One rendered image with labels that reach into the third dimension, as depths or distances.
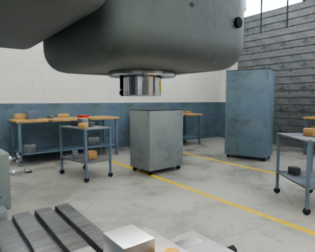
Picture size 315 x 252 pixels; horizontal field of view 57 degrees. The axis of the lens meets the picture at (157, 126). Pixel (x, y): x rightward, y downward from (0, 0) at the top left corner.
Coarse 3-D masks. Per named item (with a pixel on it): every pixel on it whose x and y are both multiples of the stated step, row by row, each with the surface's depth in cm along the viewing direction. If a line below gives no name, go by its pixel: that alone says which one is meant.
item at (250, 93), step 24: (240, 72) 613; (264, 72) 586; (240, 96) 617; (264, 96) 590; (144, 120) 487; (168, 120) 506; (240, 120) 621; (264, 120) 593; (144, 144) 491; (168, 144) 510; (240, 144) 625; (264, 144) 597; (144, 168) 495
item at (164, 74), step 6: (108, 72) 36; (114, 72) 34; (120, 72) 34; (126, 72) 33; (132, 72) 33; (138, 72) 33; (144, 72) 33; (150, 72) 33; (156, 72) 33; (162, 72) 34; (168, 72) 34; (174, 72) 36; (162, 78) 40
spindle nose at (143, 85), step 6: (126, 78) 36; (132, 78) 35; (138, 78) 35; (144, 78) 35; (150, 78) 35; (156, 78) 36; (126, 84) 36; (132, 84) 35; (138, 84) 35; (144, 84) 35; (150, 84) 35; (156, 84) 36; (126, 90) 36; (132, 90) 35; (138, 90) 35; (144, 90) 35; (150, 90) 35; (156, 90) 36
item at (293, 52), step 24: (312, 0) 730; (264, 24) 838; (288, 24) 783; (312, 24) 733; (264, 48) 844; (288, 48) 787; (312, 48) 736; (288, 72) 790; (312, 72) 740; (288, 96) 794; (312, 96) 743; (288, 120) 798; (312, 120) 746; (288, 144) 801
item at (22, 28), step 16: (0, 0) 19; (16, 0) 19; (32, 0) 19; (48, 0) 20; (64, 0) 20; (80, 0) 20; (96, 0) 21; (0, 16) 23; (16, 16) 23; (32, 16) 23; (48, 16) 23; (64, 16) 23; (80, 16) 23; (0, 32) 28; (16, 32) 28; (32, 32) 28; (48, 32) 28; (16, 48) 37
